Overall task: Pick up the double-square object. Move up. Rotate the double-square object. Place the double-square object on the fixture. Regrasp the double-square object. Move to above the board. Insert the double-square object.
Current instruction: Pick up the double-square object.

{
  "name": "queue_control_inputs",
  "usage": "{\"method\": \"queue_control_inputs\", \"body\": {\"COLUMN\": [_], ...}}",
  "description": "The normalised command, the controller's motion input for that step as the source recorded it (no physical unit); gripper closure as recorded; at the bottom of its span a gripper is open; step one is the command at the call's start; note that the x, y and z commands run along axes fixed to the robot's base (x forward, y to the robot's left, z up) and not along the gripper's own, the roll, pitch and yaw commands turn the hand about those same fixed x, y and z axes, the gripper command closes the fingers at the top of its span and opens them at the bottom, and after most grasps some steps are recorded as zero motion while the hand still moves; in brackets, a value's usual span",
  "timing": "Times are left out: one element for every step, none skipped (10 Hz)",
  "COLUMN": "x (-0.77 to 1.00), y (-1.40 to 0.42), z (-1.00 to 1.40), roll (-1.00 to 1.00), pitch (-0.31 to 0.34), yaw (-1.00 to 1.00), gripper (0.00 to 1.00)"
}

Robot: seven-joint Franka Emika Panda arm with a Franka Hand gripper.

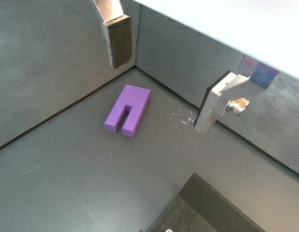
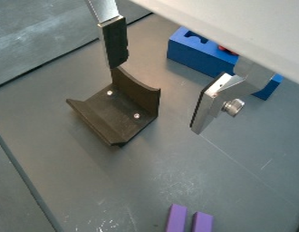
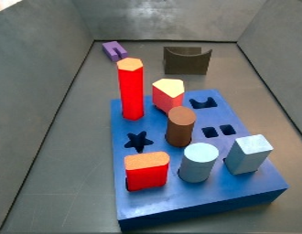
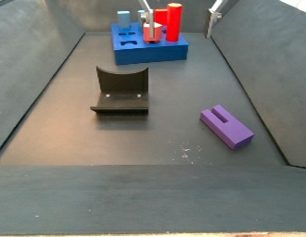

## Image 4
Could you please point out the purple double-square block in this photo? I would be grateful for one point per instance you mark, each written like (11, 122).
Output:
(233, 133)

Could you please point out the blue shape sorter board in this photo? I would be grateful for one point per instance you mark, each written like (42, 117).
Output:
(132, 51)

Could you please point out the tall red hexagonal prism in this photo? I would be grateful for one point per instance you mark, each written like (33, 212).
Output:
(173, 16)

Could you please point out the red rounded block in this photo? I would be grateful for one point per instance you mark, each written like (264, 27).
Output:
(160, 16)

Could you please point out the red pentagonal prism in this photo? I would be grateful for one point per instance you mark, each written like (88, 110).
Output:
(152, 33)

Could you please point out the light blue rectangular block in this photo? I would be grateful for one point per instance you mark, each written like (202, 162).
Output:
(124, 20)

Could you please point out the light blue cylinder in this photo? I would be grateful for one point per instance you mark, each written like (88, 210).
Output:
(140, 17)

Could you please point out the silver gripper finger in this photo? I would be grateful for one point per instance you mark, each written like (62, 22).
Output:
(148, 16)
(214, 15)

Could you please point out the black curved stand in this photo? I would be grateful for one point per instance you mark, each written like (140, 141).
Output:
(122, 92)

